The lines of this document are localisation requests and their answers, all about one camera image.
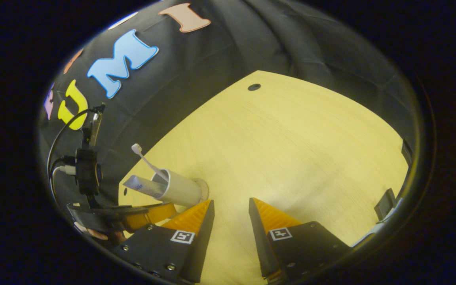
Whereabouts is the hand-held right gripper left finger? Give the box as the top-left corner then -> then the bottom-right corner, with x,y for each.
111,199 -> 215,285

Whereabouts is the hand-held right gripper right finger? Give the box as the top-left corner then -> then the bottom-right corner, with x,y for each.
249,197 -> 351,283

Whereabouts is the white toothpaste tube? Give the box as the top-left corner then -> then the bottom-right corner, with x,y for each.
123,175 -> 164,199

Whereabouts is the white cup with wooden handle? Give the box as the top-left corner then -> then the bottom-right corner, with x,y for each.
152,169 -> 209,207

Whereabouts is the white toothbrush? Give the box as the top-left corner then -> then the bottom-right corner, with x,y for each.
131,143 -> 169,182

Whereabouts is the wooden desktop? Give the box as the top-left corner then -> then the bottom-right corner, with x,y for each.
118,70 -> 409,285

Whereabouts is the dark object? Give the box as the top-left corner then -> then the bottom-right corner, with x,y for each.
374,188 -> 398,220

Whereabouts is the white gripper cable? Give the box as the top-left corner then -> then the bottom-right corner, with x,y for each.
51,165 -> 77,198

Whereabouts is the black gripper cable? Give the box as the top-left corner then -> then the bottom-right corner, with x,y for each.
47,108 -> 94,179

